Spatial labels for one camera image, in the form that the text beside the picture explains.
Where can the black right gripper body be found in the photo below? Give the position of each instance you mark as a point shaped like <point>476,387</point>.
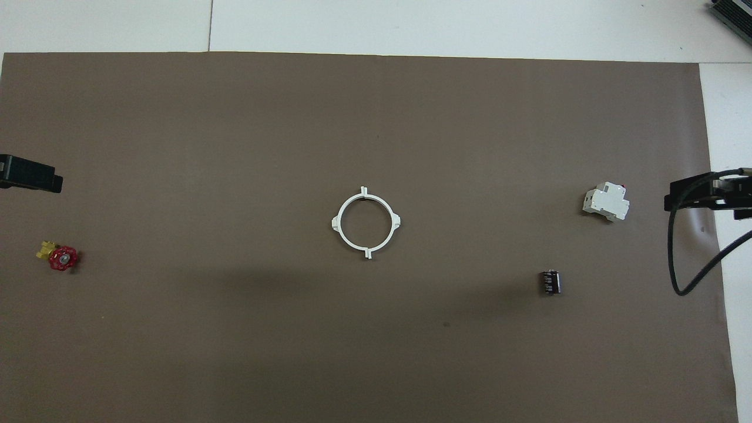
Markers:
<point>733,197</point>

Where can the red handwheel yellow valve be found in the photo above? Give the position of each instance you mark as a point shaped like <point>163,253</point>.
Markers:
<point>63,258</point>

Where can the white circuit breaker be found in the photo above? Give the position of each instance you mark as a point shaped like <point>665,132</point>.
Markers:
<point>605,202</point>

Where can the small black connector block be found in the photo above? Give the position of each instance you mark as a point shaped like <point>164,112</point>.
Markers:
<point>550,282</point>

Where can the grey ribbed device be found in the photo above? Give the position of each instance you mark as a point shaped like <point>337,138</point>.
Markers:
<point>734,12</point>

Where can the brown paper table mat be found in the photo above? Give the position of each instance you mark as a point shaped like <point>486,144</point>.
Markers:
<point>352,117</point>

